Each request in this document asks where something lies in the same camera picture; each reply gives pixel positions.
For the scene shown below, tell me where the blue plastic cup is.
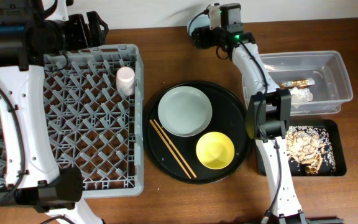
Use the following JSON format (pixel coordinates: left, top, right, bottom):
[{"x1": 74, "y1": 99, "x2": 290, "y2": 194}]
[{"x1": 187, "y1": 14, "x2": 210, "y2": 37}]

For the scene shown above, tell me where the pink plastic cup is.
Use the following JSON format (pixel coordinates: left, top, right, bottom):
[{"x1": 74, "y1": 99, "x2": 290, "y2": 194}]
[{"x1": 116, "y1": 67, "x2": 135, "y2": 96}]

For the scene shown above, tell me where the grey round plate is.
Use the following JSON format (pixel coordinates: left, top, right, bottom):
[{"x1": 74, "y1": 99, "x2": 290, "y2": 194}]
[{"x1": 157, "y1": 86, "x2": 213, "y2": 137}]

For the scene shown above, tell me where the wooden chopstick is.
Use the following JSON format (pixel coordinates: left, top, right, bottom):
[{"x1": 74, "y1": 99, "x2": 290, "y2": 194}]
[
  {"x1": 149, "y1": 119, "x2": 192, "y2": 180},
  {"x1": 153, "y1": 119, "x2": 198, "y2": 179}
]

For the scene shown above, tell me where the gold foil snack wrapper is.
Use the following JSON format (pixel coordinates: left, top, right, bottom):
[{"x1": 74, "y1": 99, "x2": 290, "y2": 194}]
[{"x1": 278, "y1": 78, "x2": 315, "y2": 89}]

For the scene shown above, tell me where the silver white wrapper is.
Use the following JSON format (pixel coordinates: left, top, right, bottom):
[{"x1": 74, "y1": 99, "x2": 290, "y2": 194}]
[{"x1": 290, "y1": 87, "x2": 313, "y2": 108}]

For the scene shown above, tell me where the yellow bowl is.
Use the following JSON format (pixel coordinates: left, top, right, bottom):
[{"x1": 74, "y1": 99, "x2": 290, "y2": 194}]
[{"x1": 196, "y1": 132, "x2": 235, "y2": 170}]

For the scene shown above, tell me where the food scraps pile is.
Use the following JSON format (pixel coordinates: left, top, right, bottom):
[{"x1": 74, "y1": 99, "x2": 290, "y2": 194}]
[{"x1": 286, "y1": 126, "x2": 337, "y2": 176}]

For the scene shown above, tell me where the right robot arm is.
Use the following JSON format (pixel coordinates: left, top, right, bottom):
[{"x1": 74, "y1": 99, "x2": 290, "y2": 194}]
[{"x1": 187, "y1": 3, "x2": 306, "y2": 223}]

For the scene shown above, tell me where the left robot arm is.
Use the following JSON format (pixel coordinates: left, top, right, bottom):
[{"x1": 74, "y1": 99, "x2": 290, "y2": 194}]
[{"x1": 0, "y1": 1, "x2": 109, "y2": 223}]

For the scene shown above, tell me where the grey plastic dishwasher rack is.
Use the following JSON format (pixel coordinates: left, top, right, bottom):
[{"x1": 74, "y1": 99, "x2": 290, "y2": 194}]
[{"x1": 0, "y1": 44, "x2": 144, "y2": 198}]

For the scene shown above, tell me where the clear plastic waste bin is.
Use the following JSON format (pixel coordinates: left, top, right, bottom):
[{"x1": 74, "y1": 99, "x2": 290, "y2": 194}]
[{"x1": 242, "y1": 50, "x2": 354, "y2": 116}]

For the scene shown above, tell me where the black rectangular waste tray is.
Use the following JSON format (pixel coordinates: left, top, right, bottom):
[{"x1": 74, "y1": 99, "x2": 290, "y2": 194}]
[{"x1": 256, "y1": 119, "x2": 347, "y2": 176}]

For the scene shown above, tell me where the round black serving tray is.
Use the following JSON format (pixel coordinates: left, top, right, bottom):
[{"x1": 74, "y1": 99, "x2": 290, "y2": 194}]
[{"x1": 142, "y1": 81, "x2": 252, "y2": 185}]

